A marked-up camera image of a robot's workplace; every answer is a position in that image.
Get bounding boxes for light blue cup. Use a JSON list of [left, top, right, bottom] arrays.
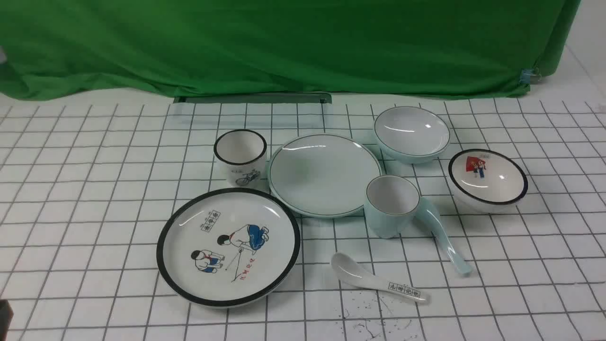
[[364, 175, 420, 238]]

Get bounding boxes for light blue bowl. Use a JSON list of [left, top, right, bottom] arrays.
[[373, 106, 451, 164]]

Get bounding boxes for light blue ceramic spoon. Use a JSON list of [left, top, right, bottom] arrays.
[[415, 197, 472, 276]]

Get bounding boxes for light blue plate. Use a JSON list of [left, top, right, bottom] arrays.
[[267, 133, 383, 218]]

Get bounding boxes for white cup with bicycle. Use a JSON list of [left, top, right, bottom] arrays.
[[214, 129, 267, 188]]

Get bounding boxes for white ceramic spoon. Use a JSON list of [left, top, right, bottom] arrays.
[[330, 252, 430, 304]]

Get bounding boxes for white plate black rim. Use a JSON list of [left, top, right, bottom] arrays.
[[156, 188, 301, 308]]

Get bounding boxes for green backdrop cloth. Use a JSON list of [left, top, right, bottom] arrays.
[[0, 0, 580, 101]]

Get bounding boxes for white bowl black rim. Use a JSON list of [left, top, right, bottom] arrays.
[[446, 149, 529, 214]]

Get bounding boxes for metal binder clip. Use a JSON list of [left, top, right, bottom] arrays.
[[519, 68, 543, 84]]

